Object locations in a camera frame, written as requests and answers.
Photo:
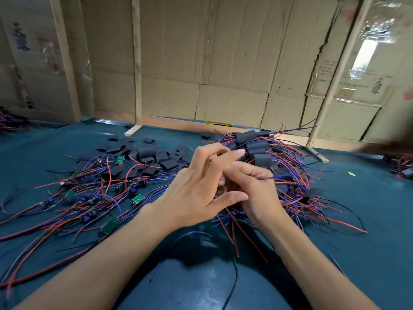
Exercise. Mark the person's right hand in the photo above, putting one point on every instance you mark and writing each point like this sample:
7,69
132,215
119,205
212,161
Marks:
261,193

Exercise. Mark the person's left hand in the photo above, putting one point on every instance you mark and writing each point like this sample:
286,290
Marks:
190,190

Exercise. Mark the pile of black sleeve pieces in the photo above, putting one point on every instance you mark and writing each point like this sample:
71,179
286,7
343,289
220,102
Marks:
147,153

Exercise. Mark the pile of sleeved wired boards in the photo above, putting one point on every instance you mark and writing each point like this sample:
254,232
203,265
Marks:
248,135

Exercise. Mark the pile of unsleeved wired boards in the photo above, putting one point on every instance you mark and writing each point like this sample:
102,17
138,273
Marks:
64,203

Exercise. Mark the person's right forearm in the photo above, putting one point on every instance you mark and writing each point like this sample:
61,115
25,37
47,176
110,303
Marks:
316,271

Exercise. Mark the person's left forearm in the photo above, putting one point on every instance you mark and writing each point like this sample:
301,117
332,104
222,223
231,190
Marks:
84,268

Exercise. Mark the wooden ledge board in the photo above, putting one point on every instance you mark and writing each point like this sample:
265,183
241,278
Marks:
174,122

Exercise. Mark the yellow strip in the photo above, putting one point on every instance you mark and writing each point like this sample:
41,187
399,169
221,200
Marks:
219,124

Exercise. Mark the small green scrap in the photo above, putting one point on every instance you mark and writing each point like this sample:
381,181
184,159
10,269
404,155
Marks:
351,173

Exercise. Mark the clear plastic sheet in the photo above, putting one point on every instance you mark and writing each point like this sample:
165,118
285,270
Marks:
368,51

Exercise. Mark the thin wooden post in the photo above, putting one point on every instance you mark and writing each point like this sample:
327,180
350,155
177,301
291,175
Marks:
137,58

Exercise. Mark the pale slanted wooden post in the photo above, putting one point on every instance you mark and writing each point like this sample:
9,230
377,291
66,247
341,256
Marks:
339,71

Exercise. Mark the wide wooden post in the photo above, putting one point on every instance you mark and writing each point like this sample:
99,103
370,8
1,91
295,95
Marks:
66,58

